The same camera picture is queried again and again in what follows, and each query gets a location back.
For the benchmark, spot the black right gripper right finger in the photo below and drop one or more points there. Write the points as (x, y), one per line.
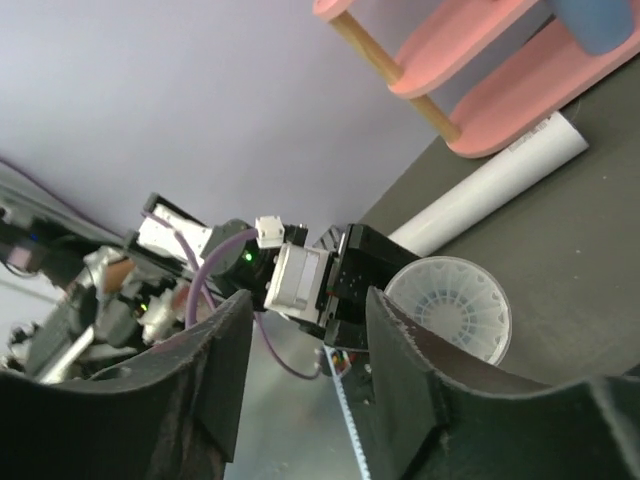
(441, 413)

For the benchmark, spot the white shuttlecock tube on table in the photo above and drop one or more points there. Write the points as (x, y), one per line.
(549, 145)

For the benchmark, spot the white shuttlecock tube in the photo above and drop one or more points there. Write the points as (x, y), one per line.
(549, 145)
(450, 305)

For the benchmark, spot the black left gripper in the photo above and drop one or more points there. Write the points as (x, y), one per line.
(325, 291)

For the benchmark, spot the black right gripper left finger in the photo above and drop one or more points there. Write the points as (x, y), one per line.
(171, 412)

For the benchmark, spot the pink three-tier wooden shelf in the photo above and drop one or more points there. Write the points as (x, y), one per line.
(483, 73)

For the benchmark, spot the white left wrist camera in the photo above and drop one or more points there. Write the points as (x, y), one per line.
(270, 232)

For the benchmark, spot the blue cup on shelf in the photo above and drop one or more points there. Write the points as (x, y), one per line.
(599, 26)

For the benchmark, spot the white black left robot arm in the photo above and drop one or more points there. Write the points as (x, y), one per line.
(123, 297)

